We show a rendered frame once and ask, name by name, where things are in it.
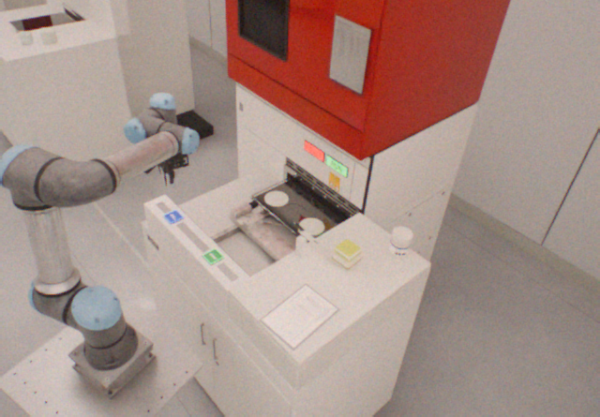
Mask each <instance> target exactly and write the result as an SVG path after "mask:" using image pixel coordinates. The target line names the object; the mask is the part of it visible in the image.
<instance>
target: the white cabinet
mask: <svg viewBox="0 0 600 417"><path fill-rule="evenodd" d="M142 232H143V238H144V242H145V249H146V254H147V259H148V265H150V271H151V276H152V281H153V287H154V292H155V298H156V303H157V312H158V313H159V314H160V315H162V316H163V317H164V318H166V319H167V320H169V321H170V322H171V323H172V325H173V326H174V328H175V330H176V331H177V332H178V334H179V335H180V336H182V338H183V339H184V340H185V342H186V344H188V345H189V347H190V348H191V349H192V351H193V352H194V353H195V354H196V356H197V357H198V358H199V361H200V362H201V363H202V368H201V369H200V370H199V371H198V372H197V375H196V376H195V378H196V379H197V381H198V382H199V383H200V385H201V386H202V387H203V389H204V390H205V391H206V393H207V394H209V395H210V396H211V398H212V399H213V401H214V403H215V404H216V405H217V407H218V408H219V409H220V411H221V412H222V413H223V415H224V417H372V416H373V415H374V414H375V412H376V411H377V410H379V409H380V408H381V407H382V406H383V405H385V404H386V403H387V402H388V401H389V400H390V398H391V396H392V393H393V391H394V387H395V383H396V380H397V377H398V371H399V368H400V365H401V362H402V359H403V354H404V351H406V349H407V346H408V342H409V338H410V335H411V332H412V329H413V323H414V320H415V317H416V314H417V310H418V307H419V304H420V301H421V298H422V294H423V292H420V293H419V294H418V295H417V297H415V298H414V299H413V300H412V301H410V302H409V303H407V304H406V305H405V306H403V307H402V308H401V309H400V310H399V311H397V312H396V313H395V315H394V316H391V317H390V318H389V319H388V320H386V321H385V322H384V323H382V324H381V325H380V326H379V327H377V328H376V329H374V330H372V332H371V333H370V334H369V335H367V336H366V337H365V338H363V339H362V340H361V341H360V342H358V343H356V344H355V345H354V346H352V348H351V349H350V350H348V351H347V352H346V353H344V354H343V355H342V356H341V357H338V358H337V359H336V360H335V361H334V362H333V363H332V364H331V365H329V366H328V367H327V368H325V370H324V371H323V372H320V373H319V374H318V375H317V376H315V378H314V379H313V380H311V381H310V382H309V383H308V384H306V385H304V386H303V387H301V388H300V389H299V390H298V392H296V391H295V390H294V388H293V387H292V386H291V385H290V383H289V382H287V381H286V380H285V379H283V378H282V376H281V375H280V374H279V372H278V371H277V370H276V369H275V368H274V367H273V366H272V365H270V364H269V362H268V360H267V359H266V358H265V357H264V356H263V355H262V354H261V353H260V352H259V351H258V349H257V347H256V346H255V345H254V344H252V343H251V342H250V341H249V340H248V339H247V337H246V336H245V335H244V334H243V332H242V331H241V330H240V329H239V328H238V327H237V325H236V324H235V323H233V322H232V321H231V320H230V319H228V318H227V317H226V315H225V314H224V313H223V312H222V311H221V310H220V309H219V307H218V306H217V305H215V304H214V303H213V302H212V301H211V300H210V298H209V296H208V295H207V294H206V293H205V292H204V291H203V290H202V289H201V288H200V287H199V285H197V284H196V283H195V282H194V280H193V279H192V278H191V277H190V276H189V275H188V273H187V272H186V271H185V270H184V269H183V268H182V267H180V266H179V265H178V264H177V261H176V260H175V259H174V258H173V257H172V256H171V255H170V254H169V253H168V251H167V250H166V249H165V248H164V247H162V246H161V244H160V243H159V242H158V240H157V239H156V238H155V237H154V236H153V235H152V234H151V233H150V232H149V231H147V230H146V228H145V226H144V225H143V224H142Z"/></svg>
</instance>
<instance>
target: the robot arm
mask: <svg viewBox="0 0 600 417"><path fill-rule="evenodd" d="M149 101H151V102H149V104H151V106H149V108H148V109H146V111H144V112H142V113H141V114H139V115H138V116H136V117H133V118H131V120H129V121H128V122H127V123H126V125H125V127H124V132H125V135H126V137H127V139H128V140H129V142H130V143H133V144H135V145H133V146H129V147H128V148H126V149H124V150H122V151H120V152H117V153H115V154H112V155H110V156H107V157H105V158H102V160H101V158H97V157H96V158H92V160H89V161H87V162H76V161H72V159H68V158H66V157H62V156H59V155H56V154H53V153H50V152H47V151H45V150H42V149H40V148H38V147H34V146H33V145H29V144H17V145H15V146H12V147H11V149H9V150H8V151H6V152H5V153H4V154H3V155H2V156H1V158H0V185H1V186H2V187H4V188H9V190H10V194H11V198H12V201H13V204H14V206H15V208H16V209H19V210H21V211H22V212H23V216H24V220H25V225H26V228H27V232H28V236H29V242H31V246H32V249H33V254H34V258H35V262H36V266H37V276H36V278H35V279H34V281H32V283H31V285H30V287H31V289H30V290H29V291H28V301H29V304H30V305H31V306H32V307H33V308H34V309H36V310H37V312H38V313H40V314H42V315H44V316H47V317H50V318H52V319H54V320H57V321H59V322H62V323H64V324H65V325H68V326H70V327H72V328H75V329H77V331H78V332H80V333H81V334H82V336H83V338H84V346H83V353H84V357H85V360H86V362H87V363H88V364H89V365H90V366H92V367H93V368H95V369H97V370H113V369H116V368H119V367H121V366H123V365H125V363H126V362H128V361H130V360H131V359H132V357H133V356H134V355H135V353H136V350H137V348H138V337H137V333H136V331H135V330H134V328H133V327H132V326H131V325H130V324H128V322H127V321H126V318H124V315H123V312H122V309H121V304H120V301H119V299H118V297H117V296H116V294H115V293H114V292H113V290H112V289H111V288H109V287H105V286H102V285H96V286H94V287H92V286H87V285H85V284H83V282H82V277H81V276H80V271H79V270H78V268H77V267H75V266H73V265H72V260H71V255H70V250H69V245H68V235H67V230H65V226H66V225H64V219H63V215H62V209H61V207H73V206H80V205H84V204H87V203H91V202H94V201H99V200H101V199H104V198H106V197H108V196H110V195H112V194H113V193H114V191H115V190H116V188H117V187H118V186H119V185H121V184H123V183H125V182H126V181H127V180H129V179H132V178H134V177H136V176H138V174H139V173H141V172H143V171H144V172H145V173H149V172H150V171H151V170H152V169H154V168H155V167H156V165H157V166H158V169H159V172H160V176H161V179H163V181H164V183H165V186H166V187H167V188H168V189H169V190H171V189H173V185H175V184H176V183H179V182H180V181H182V180H183V178H184V176H183V175H177V170H175V169H176V168H177V169H179V168H181V167H183V168H184V167H186V166H188V155H191V154H193V153H194V152H196V151H197V149H198V147H199V144H200V135H199V133H198V132H197V131H194V130H192V129H189V128H188V127H181V126H178V125H177V121H176V111H175V109H176V107H175V103H174V98H173V96H172V95H170V94H167V93H158V94H154V95H152V96H151V99H149ZM184 158H187V163H186V161H185V160H184ZM184 163H186V164H184Z"/></svg>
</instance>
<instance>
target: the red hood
mask: <svg viewBox="0 0 600 417"><path fill-rule="evenodd" d="M225 4H226V34H227V65H228V77H229V78H231V79H233V80H235V81H237V82H239V83H240V85H242V86H244V87H245V88H247V89H248V90H249V91H251V92H253V93H254V94H256V95H258V96H259V97H261V98H263V99H264V101H266V102H269V103H270V104H272V105H273V106H275V107H276V108H278V109H280V110H281V111H283V112H285V113H286V114H289V115H290V116H291V117H293V119H294V120H296V121H297V122H299V123H301V124H302V125H304V126H305V127H308V128H310V129H312V130H313V131H315V132H316V133H318V134H319V135H321V137H323V138H324V139H327V140H328V141H330V142H331V143H333V144H334V145H336V146H337V147H339V148H340V149H342V150H343V151H346V152H348V153H349V154H351V155H352V156H353V157H354V158H356V159H358V160H359V161H362V160H364V159H366V158H368V157H370V156H371V155H373V154H375V153H377V152H379V151H381V150H383V149H385V148H387V147H389V146H391V145H393V144H395V143H397V142H400V141H403V140H405V138H407V137H409V136H411V135H412V134H414V133H416V132H418V131H420V130H422V129H424V128H426V127H430V126H432V125H434V124H436V122H438V121H440V120H442V119H444V118H446V117H448V116H450V115H452V114H454V113H456V112H460V111H462V110H464V108H466V107H467V106H469V105H471V104H473V103H475V102H477V101H479V98H480V96H481V92H482V88H483V85H485V82H486V78H487V74H488V70H489V67H490V62H491V59H492V56H493V53H494V52H495V49H496V46H497V43H498V39H499V35H500V32H501V30H502V26H503V23H504V20H505V17H506V13H507V9H508V7H509V4H510V0H225Z"/></svg>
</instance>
